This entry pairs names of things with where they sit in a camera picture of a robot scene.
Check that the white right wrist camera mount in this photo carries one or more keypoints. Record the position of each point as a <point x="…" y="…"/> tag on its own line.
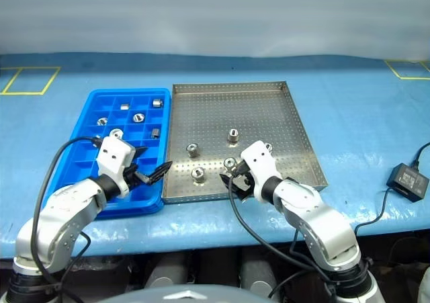
<point x="260" y="162"/>

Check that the black power adapter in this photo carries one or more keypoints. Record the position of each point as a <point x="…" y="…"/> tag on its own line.
<point x="406" y="181"/>

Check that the grey rounded cylinder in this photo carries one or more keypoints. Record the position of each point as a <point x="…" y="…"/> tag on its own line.
<point x="168" y="269"/>
<point x="258" y="272"/>

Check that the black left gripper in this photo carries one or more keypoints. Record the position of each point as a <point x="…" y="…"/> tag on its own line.
<point x="132" y="175"/>

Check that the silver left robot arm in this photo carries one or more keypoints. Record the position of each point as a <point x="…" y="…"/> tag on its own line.
<point x="67" y="209"/>

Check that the grey robot torso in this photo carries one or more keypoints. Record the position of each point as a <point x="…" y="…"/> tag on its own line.
<point x="188" y="296"/>

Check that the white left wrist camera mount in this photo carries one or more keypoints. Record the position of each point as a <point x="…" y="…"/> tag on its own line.
<point x="114" y="155"/>

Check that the blue compartment tray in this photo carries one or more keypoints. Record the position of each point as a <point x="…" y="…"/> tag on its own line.
<point x="82" y="153"/>

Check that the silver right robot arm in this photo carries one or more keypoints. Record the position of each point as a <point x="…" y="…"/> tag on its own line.
<point x="319" y="215"/>

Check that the perforated metal tray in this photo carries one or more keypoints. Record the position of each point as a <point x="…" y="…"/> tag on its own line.
<point x="235" y="108"/>

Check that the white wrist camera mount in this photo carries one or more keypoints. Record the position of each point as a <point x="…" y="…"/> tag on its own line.
<point x="114" y="155"/>
<point x="260" y="162"/>

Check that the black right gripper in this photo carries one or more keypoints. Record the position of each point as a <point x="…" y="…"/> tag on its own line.
<point x="243" y="185"/>

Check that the blue plastic table cover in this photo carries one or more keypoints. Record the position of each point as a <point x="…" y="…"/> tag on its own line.
<point x="352" y="131"/>

